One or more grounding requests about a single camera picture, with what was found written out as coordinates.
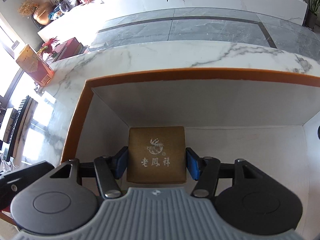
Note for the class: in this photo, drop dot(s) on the yellow red drink carton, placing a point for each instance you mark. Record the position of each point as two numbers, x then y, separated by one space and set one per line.
30 62

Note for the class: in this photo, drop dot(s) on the potted green plant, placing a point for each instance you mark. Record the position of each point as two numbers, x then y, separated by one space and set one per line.
312 13

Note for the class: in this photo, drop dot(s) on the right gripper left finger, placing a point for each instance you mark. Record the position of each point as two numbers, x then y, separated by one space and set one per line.
108 170

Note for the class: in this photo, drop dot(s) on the dark red gift box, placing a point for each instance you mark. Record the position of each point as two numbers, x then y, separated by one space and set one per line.
68 49

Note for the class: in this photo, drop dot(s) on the black keyboard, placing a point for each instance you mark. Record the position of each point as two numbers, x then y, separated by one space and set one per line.
11 128

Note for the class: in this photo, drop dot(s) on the orange cardboard storage box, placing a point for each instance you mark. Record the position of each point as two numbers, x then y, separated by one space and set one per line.
190 97

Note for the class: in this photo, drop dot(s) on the brown jewellery box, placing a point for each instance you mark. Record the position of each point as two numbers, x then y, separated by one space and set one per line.
157 155

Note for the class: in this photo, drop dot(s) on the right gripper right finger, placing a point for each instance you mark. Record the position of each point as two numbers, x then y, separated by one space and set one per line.
203 170

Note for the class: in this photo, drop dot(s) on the dried flowers in vase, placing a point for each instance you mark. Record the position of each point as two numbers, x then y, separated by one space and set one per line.
38 12

